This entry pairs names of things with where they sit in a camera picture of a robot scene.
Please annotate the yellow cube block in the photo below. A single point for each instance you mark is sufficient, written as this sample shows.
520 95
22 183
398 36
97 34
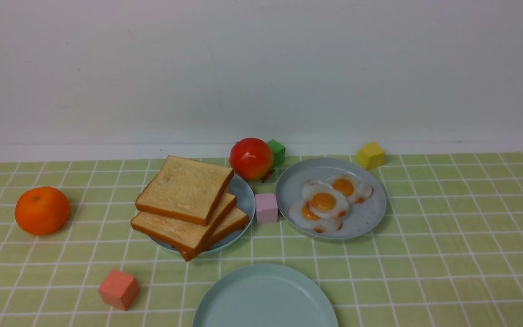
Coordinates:
371 156

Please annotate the fried egg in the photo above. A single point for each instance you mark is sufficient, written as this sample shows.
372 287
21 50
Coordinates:
301 216
353 188
323 201

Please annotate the toast slice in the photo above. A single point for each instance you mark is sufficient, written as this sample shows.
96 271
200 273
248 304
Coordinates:
235 220
184 236
185 189

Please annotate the orange mandarin fruit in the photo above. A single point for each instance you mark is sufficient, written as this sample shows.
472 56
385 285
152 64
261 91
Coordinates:
42 211

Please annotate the blue plate under bread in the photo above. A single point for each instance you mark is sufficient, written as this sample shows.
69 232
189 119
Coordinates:
246 202

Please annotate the empty light blue front plate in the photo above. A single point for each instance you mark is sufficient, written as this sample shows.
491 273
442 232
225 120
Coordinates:
265 295

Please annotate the pink cube block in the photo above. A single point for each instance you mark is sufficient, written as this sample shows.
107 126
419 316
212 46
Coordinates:
266 208

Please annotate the red tomato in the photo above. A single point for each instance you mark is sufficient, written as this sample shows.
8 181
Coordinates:
251 158

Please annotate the blue plate under eggs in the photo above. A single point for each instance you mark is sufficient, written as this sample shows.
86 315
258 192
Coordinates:
361 217

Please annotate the green cube block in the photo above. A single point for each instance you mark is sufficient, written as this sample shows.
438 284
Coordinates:
278 151

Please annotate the salmon red cube block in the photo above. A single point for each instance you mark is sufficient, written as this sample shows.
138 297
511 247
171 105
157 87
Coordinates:
119 290

